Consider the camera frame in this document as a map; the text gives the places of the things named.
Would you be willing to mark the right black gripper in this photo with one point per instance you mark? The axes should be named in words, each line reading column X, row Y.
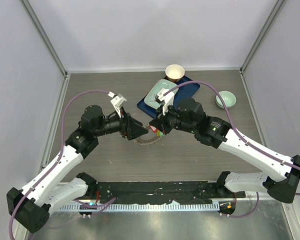
column 161, row 123

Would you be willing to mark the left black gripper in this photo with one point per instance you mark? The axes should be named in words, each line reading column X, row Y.
column 129, row 130

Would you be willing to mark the red key tag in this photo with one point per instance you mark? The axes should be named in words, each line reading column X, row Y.
column 153, row 129

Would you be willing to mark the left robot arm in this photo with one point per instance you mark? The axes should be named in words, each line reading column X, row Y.
column 33, row 204

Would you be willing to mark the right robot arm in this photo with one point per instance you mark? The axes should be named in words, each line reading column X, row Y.
column 279, row 174

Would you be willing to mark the light green rectangular plate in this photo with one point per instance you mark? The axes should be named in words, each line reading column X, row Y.
column 150, row 98

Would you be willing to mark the dark blue tray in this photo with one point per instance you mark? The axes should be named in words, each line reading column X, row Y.
column 183, row 92

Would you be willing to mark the brown paper cup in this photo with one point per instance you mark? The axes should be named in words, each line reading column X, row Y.
column 174, row 72

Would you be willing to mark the light green bowl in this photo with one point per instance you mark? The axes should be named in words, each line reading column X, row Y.
column 228, row 98

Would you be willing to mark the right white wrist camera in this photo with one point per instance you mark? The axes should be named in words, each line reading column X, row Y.
column 164, row 98

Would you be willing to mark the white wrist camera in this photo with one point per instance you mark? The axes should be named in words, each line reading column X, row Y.
column 164, row 98
column 117, row 103

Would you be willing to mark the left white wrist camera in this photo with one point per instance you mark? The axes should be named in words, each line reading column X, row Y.
column 117, row 103

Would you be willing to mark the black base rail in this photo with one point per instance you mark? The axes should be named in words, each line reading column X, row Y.
column 161, row 192

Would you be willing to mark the white slotted cable duct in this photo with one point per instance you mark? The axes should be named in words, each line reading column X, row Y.
column 116, row 208

